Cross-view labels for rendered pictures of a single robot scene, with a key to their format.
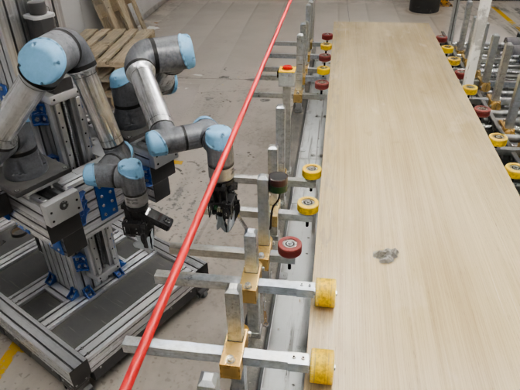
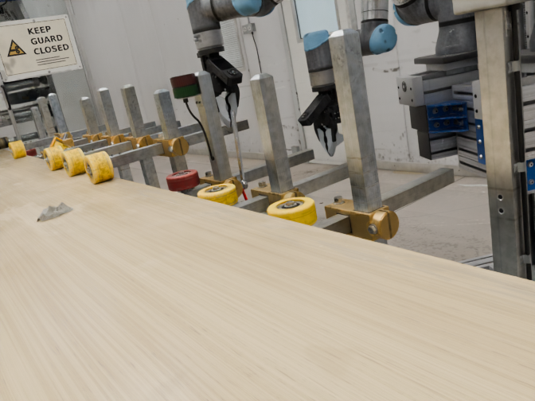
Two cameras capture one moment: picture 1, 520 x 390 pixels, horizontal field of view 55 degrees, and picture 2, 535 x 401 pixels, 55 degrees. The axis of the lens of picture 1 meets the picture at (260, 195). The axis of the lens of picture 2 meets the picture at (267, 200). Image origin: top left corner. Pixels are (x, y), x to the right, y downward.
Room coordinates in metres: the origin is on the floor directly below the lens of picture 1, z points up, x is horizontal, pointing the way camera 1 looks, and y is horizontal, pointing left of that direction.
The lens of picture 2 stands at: (2.36, -0.78, 1.15)
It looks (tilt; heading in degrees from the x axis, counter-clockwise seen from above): 16 degrees down; 138
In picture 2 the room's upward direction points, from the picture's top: 11 degrees counter-clockwise
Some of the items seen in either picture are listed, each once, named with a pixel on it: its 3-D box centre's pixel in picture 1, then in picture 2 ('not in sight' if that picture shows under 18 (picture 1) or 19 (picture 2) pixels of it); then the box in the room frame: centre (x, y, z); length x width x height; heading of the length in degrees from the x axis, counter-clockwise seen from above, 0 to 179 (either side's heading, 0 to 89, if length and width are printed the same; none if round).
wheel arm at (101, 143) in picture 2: not in sight; (120, 138); (0.56, 0.14, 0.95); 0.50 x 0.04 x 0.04; 81
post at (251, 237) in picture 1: (253, 293); (180, 171); (1.09, 0.03, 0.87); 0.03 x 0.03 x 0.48; 81
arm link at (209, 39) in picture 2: (222, 171); (208, 40); (1.25, 0.11, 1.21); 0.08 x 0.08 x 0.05
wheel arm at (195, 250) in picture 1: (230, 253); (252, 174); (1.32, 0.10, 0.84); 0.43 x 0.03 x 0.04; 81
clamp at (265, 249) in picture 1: (264, 251); (220, 187); (1.32, -0.01, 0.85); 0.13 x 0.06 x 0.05; 171
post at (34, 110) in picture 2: not in sight; (46, 148); (-0.64, 0.30, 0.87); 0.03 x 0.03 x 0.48; 81
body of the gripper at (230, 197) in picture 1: (222, 195); (214, 72); (1.24, 0.11, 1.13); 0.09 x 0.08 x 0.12; 170
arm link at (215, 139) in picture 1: (219, 146); (203, 9); (1.25, 0.11, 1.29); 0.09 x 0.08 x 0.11; 22
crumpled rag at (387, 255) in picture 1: (387, 253); (51, 209); (1.22, -0.40, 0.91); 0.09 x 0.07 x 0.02; 108
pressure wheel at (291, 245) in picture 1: (289, 255); (186, 193); (1.29, -0.09, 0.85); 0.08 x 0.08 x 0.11
